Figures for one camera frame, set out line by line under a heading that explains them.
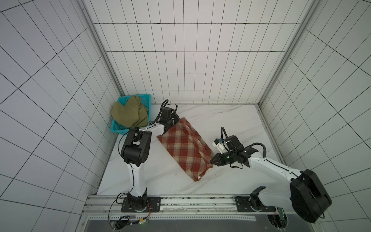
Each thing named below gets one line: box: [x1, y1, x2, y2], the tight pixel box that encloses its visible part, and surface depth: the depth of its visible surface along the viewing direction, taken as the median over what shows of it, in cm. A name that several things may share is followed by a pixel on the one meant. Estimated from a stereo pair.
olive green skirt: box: [110, 95, 149, 129], surface depth 106 cm
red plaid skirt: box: [156, 116, 214, 182], surface depth 92 cm
